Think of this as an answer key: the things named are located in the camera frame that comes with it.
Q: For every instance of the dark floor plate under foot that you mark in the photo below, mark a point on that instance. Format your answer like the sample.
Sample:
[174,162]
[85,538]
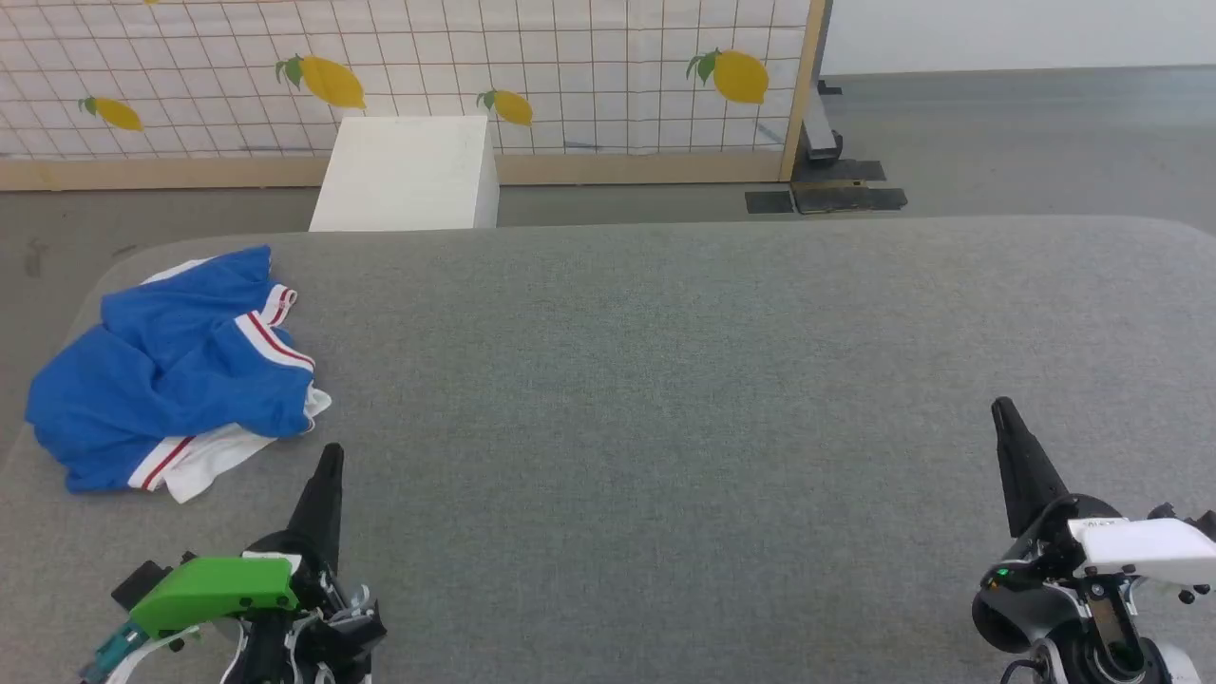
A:
[841,171]

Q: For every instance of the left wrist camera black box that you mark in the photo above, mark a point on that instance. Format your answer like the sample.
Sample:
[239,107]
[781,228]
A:
[138,584]

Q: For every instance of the white box pedestal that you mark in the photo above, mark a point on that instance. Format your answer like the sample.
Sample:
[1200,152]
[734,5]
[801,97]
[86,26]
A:
[408,176]

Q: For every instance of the lemon print tiled partition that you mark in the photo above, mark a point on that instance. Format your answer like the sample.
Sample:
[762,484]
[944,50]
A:
[427,57]

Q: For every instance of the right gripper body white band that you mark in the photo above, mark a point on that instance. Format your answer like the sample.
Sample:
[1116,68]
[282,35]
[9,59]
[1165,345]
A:
[1140,546]

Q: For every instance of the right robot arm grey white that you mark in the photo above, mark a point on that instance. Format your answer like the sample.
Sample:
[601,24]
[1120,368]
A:
[1007,608]

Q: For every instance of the grey partition foot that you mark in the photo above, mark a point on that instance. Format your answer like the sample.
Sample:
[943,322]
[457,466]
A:
[819,133]

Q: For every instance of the blue basketball jersey white trim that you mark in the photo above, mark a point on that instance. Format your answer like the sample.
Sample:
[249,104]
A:
[161,380]

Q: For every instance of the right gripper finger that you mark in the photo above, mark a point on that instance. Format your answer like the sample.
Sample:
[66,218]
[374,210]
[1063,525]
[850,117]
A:
[1026,465]

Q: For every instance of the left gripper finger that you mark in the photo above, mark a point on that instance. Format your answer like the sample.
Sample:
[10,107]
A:
[321,503]

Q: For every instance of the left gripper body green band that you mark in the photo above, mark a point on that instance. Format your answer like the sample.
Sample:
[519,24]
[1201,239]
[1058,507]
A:
[218,589]

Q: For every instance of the small black floor plate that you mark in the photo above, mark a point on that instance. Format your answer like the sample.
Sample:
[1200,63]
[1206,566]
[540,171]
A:
[769,201]

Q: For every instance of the long black floor plate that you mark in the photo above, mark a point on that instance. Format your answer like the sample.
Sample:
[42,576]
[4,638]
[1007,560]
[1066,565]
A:
[850,198]

